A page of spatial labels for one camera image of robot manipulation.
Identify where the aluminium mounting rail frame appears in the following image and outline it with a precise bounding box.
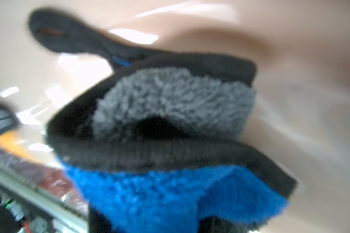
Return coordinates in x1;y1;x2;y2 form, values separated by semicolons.
0;167;88;233

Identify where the beige rubber boot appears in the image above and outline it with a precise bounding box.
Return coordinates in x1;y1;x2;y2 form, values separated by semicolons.
0;1;350;233

